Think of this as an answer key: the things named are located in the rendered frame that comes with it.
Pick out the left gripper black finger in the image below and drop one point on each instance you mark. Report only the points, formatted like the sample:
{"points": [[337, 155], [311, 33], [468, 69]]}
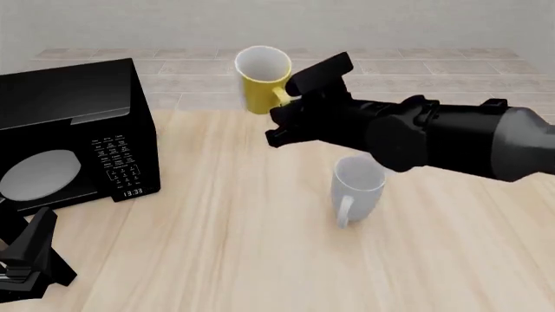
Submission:
{"points": [[32, 237], [60, 268]]}

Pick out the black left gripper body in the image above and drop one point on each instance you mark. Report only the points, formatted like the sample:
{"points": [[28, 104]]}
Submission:
{"points": [[21, 279]]}

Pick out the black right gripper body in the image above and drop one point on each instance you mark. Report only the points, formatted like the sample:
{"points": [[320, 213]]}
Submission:
{"points": [[312, 120]]}

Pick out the yellow and white mug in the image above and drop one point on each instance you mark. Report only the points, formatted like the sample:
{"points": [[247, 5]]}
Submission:
{"points": [[256, 94]]}

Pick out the grey and black right robot arm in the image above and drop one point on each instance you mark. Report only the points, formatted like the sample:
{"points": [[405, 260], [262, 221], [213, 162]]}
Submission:
{"points": [[459, 136]]}

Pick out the black microwave oven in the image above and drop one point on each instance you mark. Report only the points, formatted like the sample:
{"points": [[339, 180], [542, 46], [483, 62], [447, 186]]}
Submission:
{"points": [[65, 107]]}

